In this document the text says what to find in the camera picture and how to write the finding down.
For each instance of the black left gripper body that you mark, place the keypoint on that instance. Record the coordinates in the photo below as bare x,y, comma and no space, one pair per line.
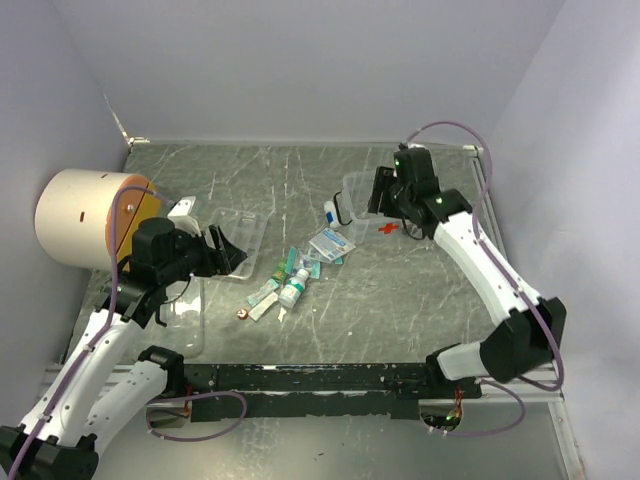
200,260

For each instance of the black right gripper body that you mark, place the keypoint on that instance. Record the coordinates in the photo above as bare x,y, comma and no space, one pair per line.
399,197

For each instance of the clear first aid box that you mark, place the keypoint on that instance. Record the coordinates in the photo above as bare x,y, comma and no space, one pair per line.
361,226

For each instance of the white blue sachet pack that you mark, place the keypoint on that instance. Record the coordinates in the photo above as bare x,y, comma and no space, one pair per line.
329,246

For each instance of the white bottle green label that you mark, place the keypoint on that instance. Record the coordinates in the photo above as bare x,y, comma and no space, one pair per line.
294,288

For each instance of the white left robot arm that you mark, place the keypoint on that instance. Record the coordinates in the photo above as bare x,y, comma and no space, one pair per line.
67,431

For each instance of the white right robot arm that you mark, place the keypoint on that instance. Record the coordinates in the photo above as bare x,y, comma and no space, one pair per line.
528,328

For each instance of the clear compartment tray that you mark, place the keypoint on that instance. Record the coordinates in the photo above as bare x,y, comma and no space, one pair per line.
244,230

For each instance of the teal white tube box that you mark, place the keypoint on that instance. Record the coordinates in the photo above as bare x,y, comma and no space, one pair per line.
270,286

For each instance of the small green box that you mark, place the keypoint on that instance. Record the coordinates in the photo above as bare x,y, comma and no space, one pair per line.
280,274

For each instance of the small red round item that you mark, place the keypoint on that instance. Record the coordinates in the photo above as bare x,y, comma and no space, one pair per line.
242,314

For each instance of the white flat packet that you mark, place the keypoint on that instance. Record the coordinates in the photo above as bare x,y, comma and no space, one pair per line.
257,312

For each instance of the cream cylinder with orange face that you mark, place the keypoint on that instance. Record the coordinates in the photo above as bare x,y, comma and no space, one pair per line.
82,214

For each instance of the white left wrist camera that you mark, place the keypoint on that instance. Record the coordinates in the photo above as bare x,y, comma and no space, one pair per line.
181,216

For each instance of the clear lid with black handle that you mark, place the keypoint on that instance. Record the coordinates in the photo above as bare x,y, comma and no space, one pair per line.
182,315

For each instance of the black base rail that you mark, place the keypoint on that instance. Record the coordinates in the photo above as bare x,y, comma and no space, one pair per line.
395,390

